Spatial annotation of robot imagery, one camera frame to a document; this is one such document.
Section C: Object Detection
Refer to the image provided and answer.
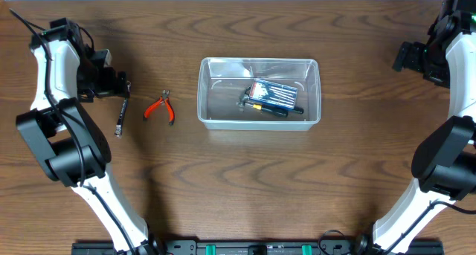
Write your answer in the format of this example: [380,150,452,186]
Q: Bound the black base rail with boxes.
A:
[71,239,445,255]

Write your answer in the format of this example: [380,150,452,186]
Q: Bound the precision screwdriver set case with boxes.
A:
[248,79,298,109]

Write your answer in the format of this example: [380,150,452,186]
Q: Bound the small claw hammer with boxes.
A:
[237,86,304,114]

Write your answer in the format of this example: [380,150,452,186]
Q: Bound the orange handled pliers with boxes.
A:
[143,90,176,126]

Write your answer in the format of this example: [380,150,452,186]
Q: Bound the black yellow screwdriver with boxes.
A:
[244,102,288,117]

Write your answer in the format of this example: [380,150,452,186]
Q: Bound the clear plastic container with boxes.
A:
[197,57,321,131]

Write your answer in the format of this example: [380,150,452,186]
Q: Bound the silver black wrench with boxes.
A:
[115,81,132,138]

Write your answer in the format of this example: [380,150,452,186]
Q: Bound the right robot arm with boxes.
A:
[351,0,475,254]

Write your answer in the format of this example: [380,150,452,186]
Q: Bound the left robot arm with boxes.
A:
[16,18,164,254]

